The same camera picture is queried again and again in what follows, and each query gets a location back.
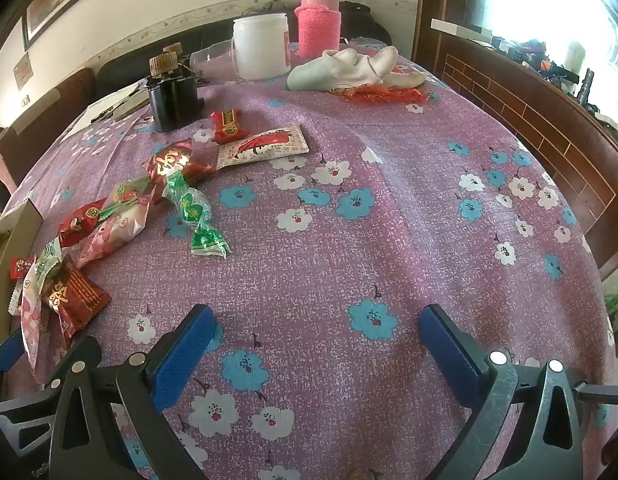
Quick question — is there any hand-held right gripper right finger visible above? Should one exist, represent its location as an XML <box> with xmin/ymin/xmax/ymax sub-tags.
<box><xmin>418</xmin><ymin>304</ymin><xmax>597</xmax><ymax>480</ymax></box>

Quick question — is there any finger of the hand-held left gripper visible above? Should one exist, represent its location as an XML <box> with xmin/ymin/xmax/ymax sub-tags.
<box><xmin>0</xmin><ymin>385</ymin><xmax>56</xmax><ymax>459</ymax></box>
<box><xmin>0</xmin><ymin>330</ymin><xmax>28</xmax><ymax>376</ymax></box>

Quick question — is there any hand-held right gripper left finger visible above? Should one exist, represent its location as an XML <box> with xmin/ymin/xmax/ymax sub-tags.
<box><xmin>48</xmin><ymin>304</ymin><xmax>217</xmax><ymax>480</ymax></box>

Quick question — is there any pink checkered snack packet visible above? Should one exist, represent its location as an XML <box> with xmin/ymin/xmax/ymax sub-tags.
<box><xmin>19</xmin><ymin>275</ymin><xmax>52</xmax><ymax>386</ymax></box>

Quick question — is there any small red candy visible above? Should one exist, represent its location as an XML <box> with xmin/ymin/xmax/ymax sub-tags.
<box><xmin>10</xmin><ymin>257</ymin><xmax>36</xmax><ymax>281</ymax></box>

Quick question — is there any dark red gold snack packet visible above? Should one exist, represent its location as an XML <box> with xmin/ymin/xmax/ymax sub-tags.
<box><xmin>41</xmin><ymin>255</ymin><xmax>112</xmax><ymax>351</ymax></box>

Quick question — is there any pale green snack packet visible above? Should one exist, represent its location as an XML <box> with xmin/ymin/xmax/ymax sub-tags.
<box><xmin>9</xmin><ymin>237</ymin><xmax>64</xmax><ymax>316</ymax></box>

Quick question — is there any cardboard box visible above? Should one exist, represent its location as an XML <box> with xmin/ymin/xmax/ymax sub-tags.
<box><xmin>0</xmin><ymin>199</ymin><xmax>44</xmax><ymax>341</ymax></box>

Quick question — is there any red cartoon snack packet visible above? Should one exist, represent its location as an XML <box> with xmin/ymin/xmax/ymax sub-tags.
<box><xmin>56</xmin><ymin>199</ymin><xmax>107</xmax><ymax>248</ymax></box>

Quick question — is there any red gold print snack packet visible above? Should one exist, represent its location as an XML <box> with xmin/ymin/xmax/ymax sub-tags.
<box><xmin>141</xmin><ymin>138</ymin><xmax>217</xmax><ymax>205</ymax></box>

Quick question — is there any green twisted candy packet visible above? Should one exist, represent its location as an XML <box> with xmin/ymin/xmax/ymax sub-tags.
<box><xmin>165</xmin><ymin>170</ymin><xmax>231</xmax><ymax>260</ymax></box>

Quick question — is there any pink white snack packet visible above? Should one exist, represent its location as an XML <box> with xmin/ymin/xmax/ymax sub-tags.
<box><xmin>76</xmin><ymin>200</ymin><xmax>150</xmax><ymax>268</ymax></box>

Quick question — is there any purple floral tablecloth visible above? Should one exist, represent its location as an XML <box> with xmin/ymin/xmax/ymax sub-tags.
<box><xmin>0</xmin><ymin>42</ymin><xmax>618</xmax><ymax>480</ymax></box>

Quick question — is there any green small candy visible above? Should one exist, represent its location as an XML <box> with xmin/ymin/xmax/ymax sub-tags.
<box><xmin>101</xmin><ymin>177</ymin><xmax>157</xmax><ymax>218</ymax></box>

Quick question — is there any pink garment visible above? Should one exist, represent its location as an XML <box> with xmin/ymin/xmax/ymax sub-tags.
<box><xmin>0</xmin><ymin>150</ymin><xmax>20</xmax><ymax>193</ymax></box>

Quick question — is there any long white red snack packet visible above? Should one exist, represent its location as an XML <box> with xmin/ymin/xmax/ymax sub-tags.
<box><xmin>216</xmin><ymin>126</ymin><xmax>310</xmax><ymax>168</ymax></box>

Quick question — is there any small red green snack packet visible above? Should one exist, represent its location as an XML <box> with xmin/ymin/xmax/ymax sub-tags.
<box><xmin>210</xmin><ymin>109</ymin><xmax>251</xmax><ymax>145</ymax></box>

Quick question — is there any brick pattern wooden cabinet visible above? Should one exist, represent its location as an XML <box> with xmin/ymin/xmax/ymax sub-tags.
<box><xmin>431</xmin><ymin>20</ymin><xmax>618</xmax><ymax>281</ymax></box>

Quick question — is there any black jar with wooden lid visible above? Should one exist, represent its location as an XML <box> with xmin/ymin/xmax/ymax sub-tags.
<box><xmin>163</xmin><ymin>42</ymin><xmax>200</xmax><ymax>123</ymax></box>
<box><xmin>146</xmin><ymin>52</ymin><xmax>184</xmax><ymax>132</ymax></box>

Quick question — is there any brown armchair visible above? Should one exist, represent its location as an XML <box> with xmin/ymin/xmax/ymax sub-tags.
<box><xmin>0</xmin><ymin>67</ymin><xmax>97</xmax><ymax>186</ymax></box>

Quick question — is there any greenish notebook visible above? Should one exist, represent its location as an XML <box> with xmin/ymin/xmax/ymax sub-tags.
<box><xmin>111</xmin><ymin>92</ymin><xmax>152</xmax><ymax>121</ymax></box>

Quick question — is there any white paper sheet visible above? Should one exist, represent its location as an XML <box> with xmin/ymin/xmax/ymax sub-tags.
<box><xmin>86</xmin><ymin>85</ymin><xmax>144</xmax><ymax>123</ymax></box>

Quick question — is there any black sofa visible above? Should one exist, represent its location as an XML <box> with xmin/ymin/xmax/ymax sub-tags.
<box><xmin>94</xmin><ymin>12</ymin><xmax>300</xmax><ymax>93</ymax></box>

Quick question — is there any dark clutter on cabinet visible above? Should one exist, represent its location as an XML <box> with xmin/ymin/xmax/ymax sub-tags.
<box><xmin>489</xmin><ymin>35</ymin><xmax>618</xmax><ymax>136</ymax></box>

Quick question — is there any white cup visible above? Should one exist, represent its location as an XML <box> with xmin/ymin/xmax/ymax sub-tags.
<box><xmin>232</xmin><ymin>14</ymin><xmax>292</xmax><ymax>81</ymax></box>

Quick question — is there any white cabinet top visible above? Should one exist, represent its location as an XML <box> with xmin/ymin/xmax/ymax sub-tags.
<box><xmin>430</xmin><ymin>17</ymin><xmax>495</xmax><ymax>43</ymax></box>

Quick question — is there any dark bag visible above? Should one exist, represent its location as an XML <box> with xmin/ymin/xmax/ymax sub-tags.
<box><xmin>339</xmin><ymin>2</ymin><xmax>392</xmax><ymax>46</ymax></box>

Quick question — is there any pink bottle with knitted sleeve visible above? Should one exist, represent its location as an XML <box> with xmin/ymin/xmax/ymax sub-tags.
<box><xmin>295</xmin><ymin>0</ymin><xmax>341</xmax><ymax>58</ymax></box>

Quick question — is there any small wall frame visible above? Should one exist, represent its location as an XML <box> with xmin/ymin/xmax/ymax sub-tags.
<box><xmin>13</xmin><ymin>52</ymin><xmax>36</xmax><ymax>92</ymax></box>

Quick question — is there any wooden door frame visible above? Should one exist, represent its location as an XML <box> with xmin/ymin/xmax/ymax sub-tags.
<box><xmin>414</xmin><ymin>0</ymin><xmax>490</xmax><ymax>76</ymax></box>

